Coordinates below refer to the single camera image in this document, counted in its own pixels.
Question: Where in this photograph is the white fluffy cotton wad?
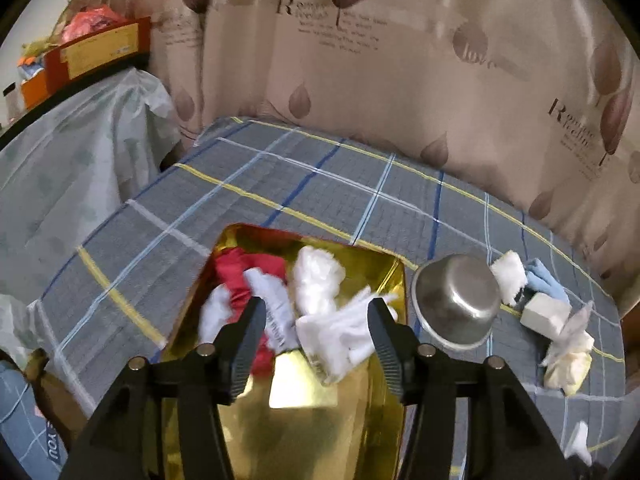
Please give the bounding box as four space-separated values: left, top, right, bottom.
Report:
292 245 347 318

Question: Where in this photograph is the brown wooden object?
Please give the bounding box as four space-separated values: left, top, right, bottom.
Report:
27 350 101 441

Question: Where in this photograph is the blue plaid fabric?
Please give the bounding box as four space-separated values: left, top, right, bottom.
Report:
0 360 66 480

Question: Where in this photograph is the white foam block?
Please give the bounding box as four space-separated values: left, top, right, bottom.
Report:
520 292 571 338

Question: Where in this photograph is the red and yellow cardboard box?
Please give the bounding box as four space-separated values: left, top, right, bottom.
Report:
45 16 152 96

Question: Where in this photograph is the small orange box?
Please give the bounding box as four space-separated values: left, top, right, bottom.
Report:
20 67 51 111

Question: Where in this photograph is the white fluffy sponge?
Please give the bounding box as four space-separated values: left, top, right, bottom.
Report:
490 250 528 306

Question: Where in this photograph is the cream cloth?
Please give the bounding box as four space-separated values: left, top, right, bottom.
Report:
540 300 596 396

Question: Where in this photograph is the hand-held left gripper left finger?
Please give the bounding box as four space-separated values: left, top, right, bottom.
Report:
60 296 268 480

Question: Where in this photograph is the translucent plastic cover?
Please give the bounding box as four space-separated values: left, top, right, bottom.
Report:
0 67 181 356

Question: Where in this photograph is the white sock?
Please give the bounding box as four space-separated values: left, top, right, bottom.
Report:
564 421 593 466

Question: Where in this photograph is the white printed cloth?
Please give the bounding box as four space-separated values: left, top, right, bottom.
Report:
199 267 301 353

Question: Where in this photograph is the beige leaf print curtain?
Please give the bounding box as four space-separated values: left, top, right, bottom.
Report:
107 0 640 311

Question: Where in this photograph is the stainless steel bowl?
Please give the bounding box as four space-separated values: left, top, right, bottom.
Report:
411 254 502 352

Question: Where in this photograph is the gold rectangular box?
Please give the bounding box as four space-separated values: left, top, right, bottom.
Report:
159 222 408 480

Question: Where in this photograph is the red cloth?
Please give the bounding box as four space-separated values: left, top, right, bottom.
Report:
214 249 288 378

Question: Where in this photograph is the light blue chenille cloth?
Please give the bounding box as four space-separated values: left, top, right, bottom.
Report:
522 258 571 306

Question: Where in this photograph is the red plastic bag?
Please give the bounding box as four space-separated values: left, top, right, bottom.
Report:
62 5 128 43

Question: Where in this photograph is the grey plaid bed sheet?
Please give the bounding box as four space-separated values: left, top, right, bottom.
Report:
27 116 626 480

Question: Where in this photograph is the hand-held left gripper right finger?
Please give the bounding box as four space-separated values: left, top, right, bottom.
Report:
366 297 576 480

